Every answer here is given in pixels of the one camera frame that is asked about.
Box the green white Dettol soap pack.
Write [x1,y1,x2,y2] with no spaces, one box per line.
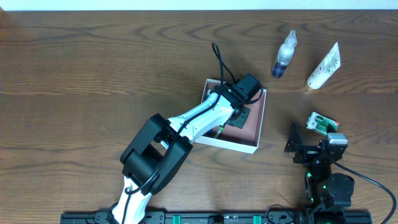
[307,111,339,136]

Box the white bamboo print lotion tube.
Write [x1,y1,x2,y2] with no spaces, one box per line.
[305,42,341,91]

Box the pink open cardboard box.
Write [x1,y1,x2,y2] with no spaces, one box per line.
[195,89,267,154]

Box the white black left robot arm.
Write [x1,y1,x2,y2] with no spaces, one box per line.
[109,83,261,223]

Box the black mounting rail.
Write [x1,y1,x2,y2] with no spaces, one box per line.
[60,210,373,224]

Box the clear pump bottle blue liquid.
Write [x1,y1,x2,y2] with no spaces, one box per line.
[271,30,298,78]

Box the green white toothbrush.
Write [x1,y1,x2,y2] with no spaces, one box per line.
[214,125,225,139]

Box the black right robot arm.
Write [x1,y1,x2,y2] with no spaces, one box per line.
[284,123,354,223]

